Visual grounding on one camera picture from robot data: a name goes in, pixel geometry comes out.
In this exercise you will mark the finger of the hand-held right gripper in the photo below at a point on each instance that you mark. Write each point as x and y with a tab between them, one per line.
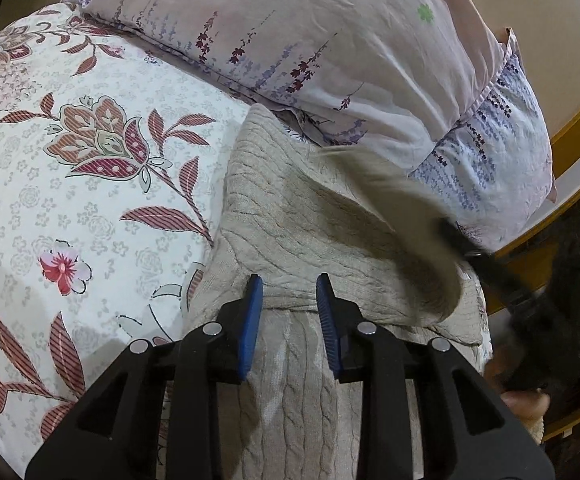
480	260

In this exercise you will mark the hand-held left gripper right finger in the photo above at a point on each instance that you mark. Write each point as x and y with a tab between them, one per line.
328	327

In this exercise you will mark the white purple floral pillow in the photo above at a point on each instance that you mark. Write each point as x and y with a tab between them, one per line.
490	170

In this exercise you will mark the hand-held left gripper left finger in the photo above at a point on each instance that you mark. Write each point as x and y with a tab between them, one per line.
251	327

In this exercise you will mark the yellow wooden bed frame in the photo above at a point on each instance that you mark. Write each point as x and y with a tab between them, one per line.
575	125

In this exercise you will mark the person's right hand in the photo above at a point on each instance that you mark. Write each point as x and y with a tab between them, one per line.
522	402

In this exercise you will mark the white red floral bedsheet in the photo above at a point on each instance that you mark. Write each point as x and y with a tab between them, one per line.
94	220

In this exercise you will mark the pink lavender floral pillow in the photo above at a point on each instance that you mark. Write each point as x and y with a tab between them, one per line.
320	40

